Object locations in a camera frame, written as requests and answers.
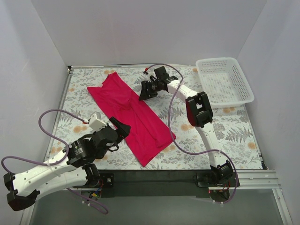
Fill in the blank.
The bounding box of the magenta t shirt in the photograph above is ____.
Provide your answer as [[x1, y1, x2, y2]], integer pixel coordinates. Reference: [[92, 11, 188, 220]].
[[87, 72, 176, 167]]

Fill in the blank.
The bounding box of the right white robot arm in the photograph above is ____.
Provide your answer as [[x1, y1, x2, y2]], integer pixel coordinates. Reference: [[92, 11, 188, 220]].
[[139, 64, 236, 186]]

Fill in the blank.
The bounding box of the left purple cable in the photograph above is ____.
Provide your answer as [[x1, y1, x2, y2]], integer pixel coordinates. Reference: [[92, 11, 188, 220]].
[[0, 109, 110, 215]]

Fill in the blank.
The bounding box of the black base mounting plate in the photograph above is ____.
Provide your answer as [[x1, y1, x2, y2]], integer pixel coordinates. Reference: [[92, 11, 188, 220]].
[[72, 170, 242, 197]]

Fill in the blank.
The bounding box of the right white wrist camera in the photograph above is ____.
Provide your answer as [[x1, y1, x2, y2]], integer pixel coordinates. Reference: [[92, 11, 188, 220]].
[[143, 68, 152, 75]]

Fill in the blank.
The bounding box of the white plastic basket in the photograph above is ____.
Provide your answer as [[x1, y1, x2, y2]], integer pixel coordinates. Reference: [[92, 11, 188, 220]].
[[195, 57, 255, 109]]

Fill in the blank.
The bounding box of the aluminium frame rail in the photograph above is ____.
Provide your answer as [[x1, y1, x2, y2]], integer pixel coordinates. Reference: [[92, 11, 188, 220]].
[[21, 170, 292, 225]]

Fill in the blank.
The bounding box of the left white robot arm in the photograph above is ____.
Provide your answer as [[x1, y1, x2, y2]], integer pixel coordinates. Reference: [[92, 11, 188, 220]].
[[4, 117, 131, 211]]

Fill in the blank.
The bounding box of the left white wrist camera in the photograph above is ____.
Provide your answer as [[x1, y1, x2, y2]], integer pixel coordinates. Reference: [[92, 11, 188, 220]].
[[83, 112, 106, 131]]

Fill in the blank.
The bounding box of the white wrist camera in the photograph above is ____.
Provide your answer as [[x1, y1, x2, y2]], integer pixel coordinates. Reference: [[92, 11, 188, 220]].
[[143, 68, 152, 75], [83, 112, 106, 131]]

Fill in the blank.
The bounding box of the purple cable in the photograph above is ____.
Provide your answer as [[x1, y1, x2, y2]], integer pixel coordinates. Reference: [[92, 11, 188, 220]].
[[143, 63, 240, 204], [0, 109, 110, 215]]

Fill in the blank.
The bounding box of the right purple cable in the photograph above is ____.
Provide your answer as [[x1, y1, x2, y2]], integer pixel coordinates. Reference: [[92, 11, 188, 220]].
[[143, 63, 240, 204]]

